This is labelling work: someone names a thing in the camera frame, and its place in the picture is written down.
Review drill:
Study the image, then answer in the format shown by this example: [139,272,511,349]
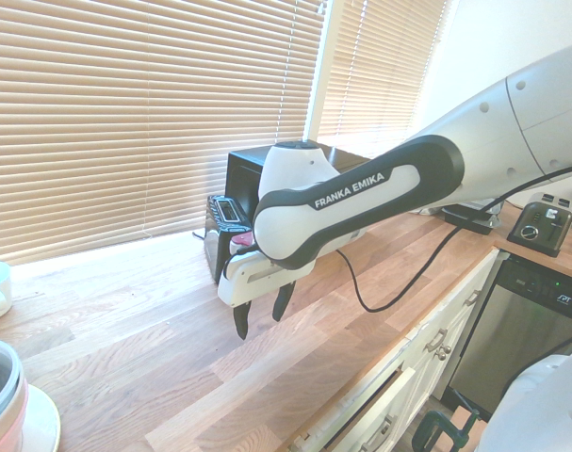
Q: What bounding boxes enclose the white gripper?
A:
[218,249,315,341]

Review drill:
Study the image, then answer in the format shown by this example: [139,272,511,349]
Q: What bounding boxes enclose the silver two-slot toaster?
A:
[505,191,572,258]

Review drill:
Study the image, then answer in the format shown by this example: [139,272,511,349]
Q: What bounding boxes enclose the black steel microwave oven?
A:
[226,143,380,222]

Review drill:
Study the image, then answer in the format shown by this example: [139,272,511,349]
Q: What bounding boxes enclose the white open drawer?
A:
[288,366,417,452]

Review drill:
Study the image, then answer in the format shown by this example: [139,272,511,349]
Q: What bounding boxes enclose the green clamp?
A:
[416,408,482,452]

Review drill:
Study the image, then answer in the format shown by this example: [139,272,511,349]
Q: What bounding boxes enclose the black power adapter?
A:
[440,197,509,236]

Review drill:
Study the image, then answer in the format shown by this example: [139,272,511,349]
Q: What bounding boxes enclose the wide beige window blind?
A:
[0,0,330,266]

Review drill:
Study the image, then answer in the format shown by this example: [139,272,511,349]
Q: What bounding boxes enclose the stainless steel dishwasher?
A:
[448,253,572,421]

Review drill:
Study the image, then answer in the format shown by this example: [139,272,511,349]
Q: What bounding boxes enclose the white round plate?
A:
[11,383,62,452]

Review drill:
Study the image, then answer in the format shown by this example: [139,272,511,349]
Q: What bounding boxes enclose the narrow beige window blind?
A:
[316,0,455,160]

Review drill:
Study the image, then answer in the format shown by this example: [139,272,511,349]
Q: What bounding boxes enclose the pink bowl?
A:
[0,371,31,452]

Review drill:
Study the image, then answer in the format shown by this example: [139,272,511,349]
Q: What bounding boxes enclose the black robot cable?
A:
[335,163,572,314]

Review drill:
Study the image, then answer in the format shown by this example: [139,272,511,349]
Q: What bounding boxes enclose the metal drawer pull handle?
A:
[358,413,399,452]

